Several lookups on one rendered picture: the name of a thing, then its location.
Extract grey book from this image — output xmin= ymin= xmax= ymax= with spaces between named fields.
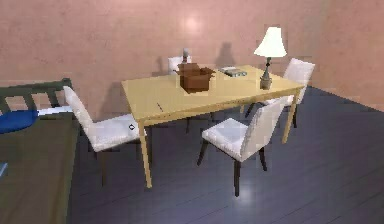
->
xmin=218 ymin=66 xmax=248 ymax=78

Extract yellow wooden table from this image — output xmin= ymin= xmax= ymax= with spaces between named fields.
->
xmin=120 ymin=64 xmax=305 ymax=189

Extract brown cardboard box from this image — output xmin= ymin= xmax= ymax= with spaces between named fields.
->
xmin=175 ymin=62 xmax=216 ymax=94

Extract dark green bed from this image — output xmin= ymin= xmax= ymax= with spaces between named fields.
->
xmin=0 ymin=77 xmax=81 ymax=224

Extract blue pillow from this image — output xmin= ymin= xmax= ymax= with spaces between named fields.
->
xmin=0 ymin=109 xmax=40 ymax=135

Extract white shade table lamp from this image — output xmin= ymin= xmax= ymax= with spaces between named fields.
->
xmin=253 ymin=26 xmax=288 ymax=91

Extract white chair dark legs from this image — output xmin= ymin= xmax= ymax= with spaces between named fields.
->
xmin=167 ymin=55 xmax=193 ymax=75
xmin=196 ymin=96 xmax=290 ymax=198
xmin=244 ymin=57 xmax=316 ymax=129
xmin=62 ymin=85 xmax=148 ymax=188

